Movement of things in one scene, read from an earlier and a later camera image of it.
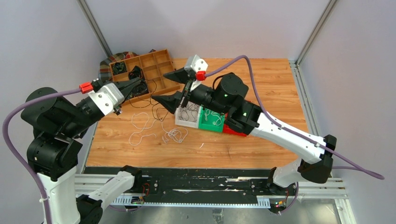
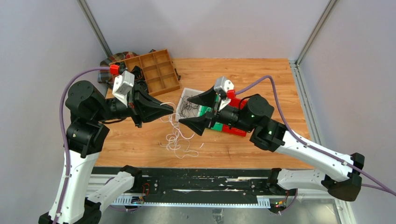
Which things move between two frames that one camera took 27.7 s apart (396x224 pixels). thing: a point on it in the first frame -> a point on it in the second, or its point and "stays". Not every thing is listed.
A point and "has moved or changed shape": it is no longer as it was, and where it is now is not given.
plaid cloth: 105,71 stays
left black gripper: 126,87 -> 147,108
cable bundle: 177,134 has moved or changed shape
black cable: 193,107 stays
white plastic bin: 188,115 stays
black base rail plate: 203,184 stays
